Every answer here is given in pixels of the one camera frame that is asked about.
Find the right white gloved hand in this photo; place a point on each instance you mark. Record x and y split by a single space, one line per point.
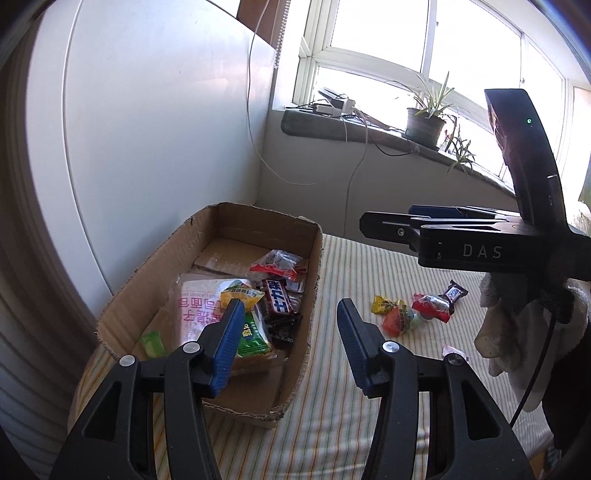
512 342

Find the light green candy in box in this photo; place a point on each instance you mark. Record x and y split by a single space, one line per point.
152 345

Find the red clear snack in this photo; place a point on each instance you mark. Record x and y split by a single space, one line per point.
432 307
280 263

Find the Snickers bar in box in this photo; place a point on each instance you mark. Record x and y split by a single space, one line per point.
277 299

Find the green jelly candy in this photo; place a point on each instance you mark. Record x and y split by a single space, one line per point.
399 320

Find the yellow candy wrapper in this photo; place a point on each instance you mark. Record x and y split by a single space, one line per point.
383 306

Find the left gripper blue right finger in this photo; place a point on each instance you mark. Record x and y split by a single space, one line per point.
380 367

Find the red clear snack in box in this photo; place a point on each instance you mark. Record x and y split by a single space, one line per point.
280 263

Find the potted spider plant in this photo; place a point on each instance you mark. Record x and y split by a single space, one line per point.
425 121

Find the small hanging plant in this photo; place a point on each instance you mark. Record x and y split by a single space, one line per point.
459 148

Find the small Snickers bar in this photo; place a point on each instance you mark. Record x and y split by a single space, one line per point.
453 294

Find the white cabinet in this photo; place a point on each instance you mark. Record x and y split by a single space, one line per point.
137 115

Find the pink bread package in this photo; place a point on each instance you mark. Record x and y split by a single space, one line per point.
195 303

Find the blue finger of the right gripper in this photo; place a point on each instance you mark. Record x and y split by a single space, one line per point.
394 228
456 212

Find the green snack packet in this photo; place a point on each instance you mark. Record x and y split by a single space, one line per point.
253 341

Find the yellow jelly cup snack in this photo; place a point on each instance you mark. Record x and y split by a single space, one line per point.
241 291

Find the white power strip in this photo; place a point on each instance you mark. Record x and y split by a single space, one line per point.
334 107

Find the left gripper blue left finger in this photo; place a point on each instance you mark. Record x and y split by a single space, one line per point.
206 362

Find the brown cardboard box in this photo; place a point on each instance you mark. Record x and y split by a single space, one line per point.
223 239

